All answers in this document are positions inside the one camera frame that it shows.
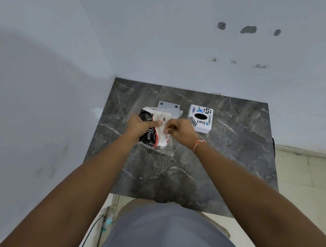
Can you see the person's right forearm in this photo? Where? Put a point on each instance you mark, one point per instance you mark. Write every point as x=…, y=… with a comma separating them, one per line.
x=254, y=198

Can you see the person's right hand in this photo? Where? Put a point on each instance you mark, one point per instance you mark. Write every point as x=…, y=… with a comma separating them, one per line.
x=184, y=131

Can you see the white wall bracket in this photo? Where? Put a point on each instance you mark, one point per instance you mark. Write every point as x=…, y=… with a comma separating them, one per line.
x=168, y=105

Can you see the white stickered box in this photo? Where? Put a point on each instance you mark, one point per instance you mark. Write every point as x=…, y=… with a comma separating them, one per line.
x=203, y=126

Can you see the person's right fingers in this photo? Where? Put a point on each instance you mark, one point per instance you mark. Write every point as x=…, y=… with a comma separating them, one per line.
x=170, y=126

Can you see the clear plastic bottle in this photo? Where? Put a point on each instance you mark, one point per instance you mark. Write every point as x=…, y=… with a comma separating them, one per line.
x=107, y=223

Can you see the person's grey shirt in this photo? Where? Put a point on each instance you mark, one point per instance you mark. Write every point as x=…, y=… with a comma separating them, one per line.
x=165, y=226

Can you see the person's left forearm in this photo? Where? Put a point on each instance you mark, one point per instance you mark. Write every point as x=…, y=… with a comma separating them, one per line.
x=76, y=193

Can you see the black printed packet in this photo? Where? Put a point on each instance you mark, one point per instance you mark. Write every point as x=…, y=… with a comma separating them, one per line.
x=149, y=136

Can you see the clear plastic bag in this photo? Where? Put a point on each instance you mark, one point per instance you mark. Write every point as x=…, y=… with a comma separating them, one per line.
x=164, y=147

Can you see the person's left thumb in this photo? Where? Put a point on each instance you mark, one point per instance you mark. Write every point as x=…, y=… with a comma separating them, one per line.
x=155, y=123

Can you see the person's left hand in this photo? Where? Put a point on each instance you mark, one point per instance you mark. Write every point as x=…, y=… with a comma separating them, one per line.
x=138, y=126

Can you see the white red printed packet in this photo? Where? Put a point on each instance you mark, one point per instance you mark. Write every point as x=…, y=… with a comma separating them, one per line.
x=161, y=138

